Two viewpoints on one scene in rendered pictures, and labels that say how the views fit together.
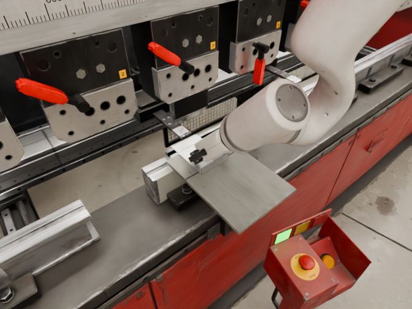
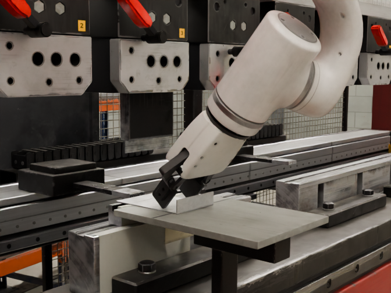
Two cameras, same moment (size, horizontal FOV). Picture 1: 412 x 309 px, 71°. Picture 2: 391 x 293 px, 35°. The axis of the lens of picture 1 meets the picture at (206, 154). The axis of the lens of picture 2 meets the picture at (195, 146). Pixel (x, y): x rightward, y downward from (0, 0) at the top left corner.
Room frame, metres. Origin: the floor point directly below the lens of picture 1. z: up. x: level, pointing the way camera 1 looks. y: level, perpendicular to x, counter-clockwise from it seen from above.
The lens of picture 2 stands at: (-0.38, 0.15, 1.21)
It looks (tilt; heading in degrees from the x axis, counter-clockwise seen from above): 7 degrees down; 349
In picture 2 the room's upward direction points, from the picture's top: straight up
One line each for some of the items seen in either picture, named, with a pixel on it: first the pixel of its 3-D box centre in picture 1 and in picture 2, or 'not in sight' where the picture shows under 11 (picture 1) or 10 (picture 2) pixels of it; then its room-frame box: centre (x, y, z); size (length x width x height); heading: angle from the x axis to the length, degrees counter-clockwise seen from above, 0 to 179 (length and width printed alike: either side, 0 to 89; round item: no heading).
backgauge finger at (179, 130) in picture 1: (160, 112); (87, 180); (0.72, 0.14, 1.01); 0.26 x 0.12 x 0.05; 39
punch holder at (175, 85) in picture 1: (177, 51); (137, 38); (0.58, 0.06, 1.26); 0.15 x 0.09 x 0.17; 129
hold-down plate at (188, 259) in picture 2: (215, 176); (190, 265); (0.57, -0.03, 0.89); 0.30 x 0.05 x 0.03; 129
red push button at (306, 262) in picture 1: (306, 264); not in sight; (0.36, -0.26, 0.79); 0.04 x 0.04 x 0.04
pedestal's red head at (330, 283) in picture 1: (313, 262); not in sight; (0.39, -0.29, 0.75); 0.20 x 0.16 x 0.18; 115
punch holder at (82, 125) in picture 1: (81, 81); (25, 31); (0.45, 0.21, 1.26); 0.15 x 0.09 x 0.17; 129
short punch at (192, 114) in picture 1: (189, 102); (147, 121); (0.59, 0.04, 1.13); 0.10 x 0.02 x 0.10; 129
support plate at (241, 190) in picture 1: (228, 175); (219, 215); (0.48, -0.05, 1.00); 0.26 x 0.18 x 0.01; 39
